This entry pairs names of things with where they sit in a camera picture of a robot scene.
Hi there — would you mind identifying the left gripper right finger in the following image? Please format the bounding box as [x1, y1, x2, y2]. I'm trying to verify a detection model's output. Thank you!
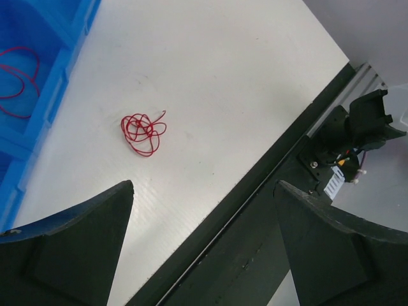
[273, 180, 407, 305]

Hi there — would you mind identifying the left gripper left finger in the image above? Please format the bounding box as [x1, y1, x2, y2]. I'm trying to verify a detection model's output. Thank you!
[1, 180, 134, 305]

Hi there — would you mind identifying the red thin cable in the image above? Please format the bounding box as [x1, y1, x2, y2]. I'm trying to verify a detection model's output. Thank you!
[0, 47, 41, 119]
[120, 110, 168, 157]

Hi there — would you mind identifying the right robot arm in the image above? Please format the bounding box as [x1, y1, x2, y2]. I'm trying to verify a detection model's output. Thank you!
[316, 89, 407, 183]

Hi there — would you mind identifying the blue plastic divided bin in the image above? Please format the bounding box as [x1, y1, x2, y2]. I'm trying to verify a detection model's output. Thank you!
[1, 1, 99, 231]

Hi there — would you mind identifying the right white cable duct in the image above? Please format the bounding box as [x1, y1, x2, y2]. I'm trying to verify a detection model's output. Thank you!
[323, 166, 345, 200]

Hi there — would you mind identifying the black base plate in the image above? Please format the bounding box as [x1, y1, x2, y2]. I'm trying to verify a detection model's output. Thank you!
[129, 64, 355, 305]

